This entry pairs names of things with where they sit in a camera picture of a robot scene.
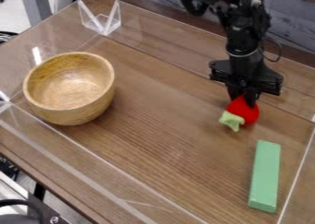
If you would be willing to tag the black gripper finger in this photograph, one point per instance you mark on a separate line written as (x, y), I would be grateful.
(233, 92)
(251, 96)

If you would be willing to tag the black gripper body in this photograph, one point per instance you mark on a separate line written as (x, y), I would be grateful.
(247, 72)

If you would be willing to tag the red felt strawberry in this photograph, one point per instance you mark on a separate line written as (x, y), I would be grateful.
(239, 114)

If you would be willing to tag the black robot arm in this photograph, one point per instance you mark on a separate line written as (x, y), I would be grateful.
(244, 21)

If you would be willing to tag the green rectangular block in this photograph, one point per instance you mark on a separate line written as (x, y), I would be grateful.
(264, 179)

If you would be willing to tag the wooden bowl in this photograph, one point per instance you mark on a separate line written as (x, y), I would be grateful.
(71, 88)

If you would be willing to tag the black device with screw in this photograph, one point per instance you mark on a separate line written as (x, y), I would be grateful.
(28, 211)

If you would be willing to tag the clear acrylic tray wall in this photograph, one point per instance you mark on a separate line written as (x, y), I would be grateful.
(155, 161)

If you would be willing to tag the clear acrylic corner bracket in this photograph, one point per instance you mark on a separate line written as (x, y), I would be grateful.
(103, 24)

